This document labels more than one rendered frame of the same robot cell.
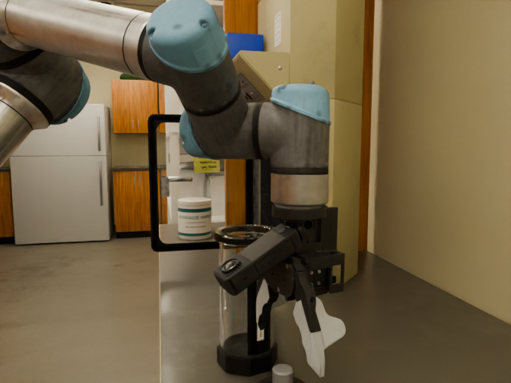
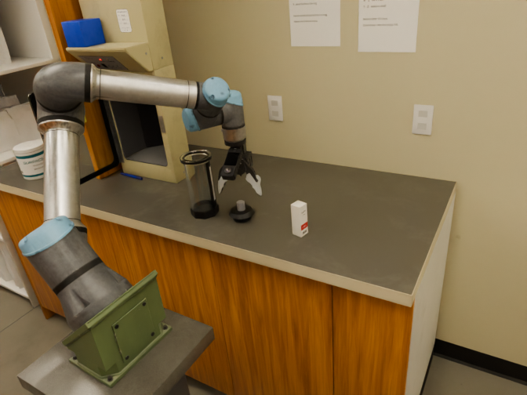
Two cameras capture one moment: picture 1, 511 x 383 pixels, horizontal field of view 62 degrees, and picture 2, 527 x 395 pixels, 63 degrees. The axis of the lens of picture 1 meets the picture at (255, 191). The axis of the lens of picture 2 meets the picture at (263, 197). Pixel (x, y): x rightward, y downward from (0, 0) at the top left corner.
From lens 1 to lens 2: 1.01 m
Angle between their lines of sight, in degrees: 47
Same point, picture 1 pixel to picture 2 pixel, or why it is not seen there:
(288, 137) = (234, 115)
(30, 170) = not seen: outside the picture
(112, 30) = (180, 93)
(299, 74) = (155, 54)
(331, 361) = (234, 197)
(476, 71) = (231, 34)
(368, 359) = (244, 190)
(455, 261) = not seen: hidden behind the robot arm
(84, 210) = not seen: outside the picture
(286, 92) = (231, 98)
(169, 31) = (220, 96)
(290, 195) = (238, 136)
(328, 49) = (165, 34)
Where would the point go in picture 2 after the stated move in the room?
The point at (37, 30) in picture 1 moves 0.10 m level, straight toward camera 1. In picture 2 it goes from (128, 96) to (162, 95)
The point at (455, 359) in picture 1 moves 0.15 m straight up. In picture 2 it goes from (269, 176) to (266, 143)
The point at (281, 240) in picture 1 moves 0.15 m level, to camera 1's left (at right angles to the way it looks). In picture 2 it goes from (239, 154) to (203, 171)
